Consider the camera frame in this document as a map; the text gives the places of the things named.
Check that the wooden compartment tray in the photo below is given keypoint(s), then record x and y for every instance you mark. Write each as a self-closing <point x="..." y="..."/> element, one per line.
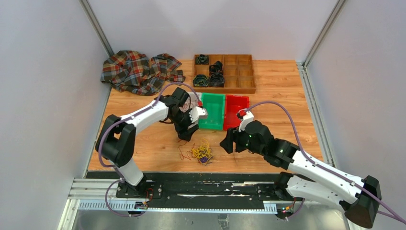
<point x="238" y="73"/>

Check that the rolled dark tie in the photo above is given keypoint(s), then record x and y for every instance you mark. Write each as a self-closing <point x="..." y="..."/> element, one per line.
<point x="217" y="80"/>
<point x="201" y="81"/>
<point x="216" y="68"/>
<point x="201" y="59"/>

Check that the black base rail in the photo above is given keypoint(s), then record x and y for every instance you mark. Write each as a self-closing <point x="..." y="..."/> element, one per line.
<point x="239" y="192"/>

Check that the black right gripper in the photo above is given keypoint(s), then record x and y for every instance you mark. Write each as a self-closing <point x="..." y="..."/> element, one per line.
<point x="232" y="135"/>

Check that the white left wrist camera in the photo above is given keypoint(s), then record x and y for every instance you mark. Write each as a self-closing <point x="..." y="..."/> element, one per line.
<point x="197" y="113"/>

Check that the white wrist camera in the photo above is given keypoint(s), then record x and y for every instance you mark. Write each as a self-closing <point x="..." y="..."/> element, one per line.
<point x="245" y="117"/>
<point x="197" y="113"/>

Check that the green plastic bin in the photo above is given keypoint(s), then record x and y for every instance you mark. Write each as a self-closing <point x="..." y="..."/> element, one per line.
<point x="215" y="105"/>

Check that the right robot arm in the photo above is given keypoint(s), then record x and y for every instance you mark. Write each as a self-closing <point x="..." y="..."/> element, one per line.
<point x="358" y="198"/>

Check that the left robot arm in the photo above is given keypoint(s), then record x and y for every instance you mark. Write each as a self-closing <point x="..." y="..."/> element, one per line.
<point x="116" y="141"/>

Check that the plaid cloth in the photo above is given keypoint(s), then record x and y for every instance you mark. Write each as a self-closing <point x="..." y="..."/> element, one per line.
<point x="131" y="71"/>

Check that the aluminium frame profile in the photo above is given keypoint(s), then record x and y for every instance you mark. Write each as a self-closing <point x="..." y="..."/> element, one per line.
<point x="91" y="206"/>

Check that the red plastic bin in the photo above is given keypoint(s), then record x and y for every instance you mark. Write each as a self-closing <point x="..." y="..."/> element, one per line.
<point x="233" y="104"/>

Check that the white plastic bin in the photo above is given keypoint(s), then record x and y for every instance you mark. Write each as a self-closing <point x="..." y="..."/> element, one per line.
<point x="192" y="100"/>

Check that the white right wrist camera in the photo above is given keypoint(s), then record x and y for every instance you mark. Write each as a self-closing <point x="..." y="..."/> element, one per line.
<point x="245" y="117"/>

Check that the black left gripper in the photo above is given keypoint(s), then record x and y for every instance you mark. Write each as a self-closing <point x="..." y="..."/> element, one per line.
<point x="183" y="132"/>

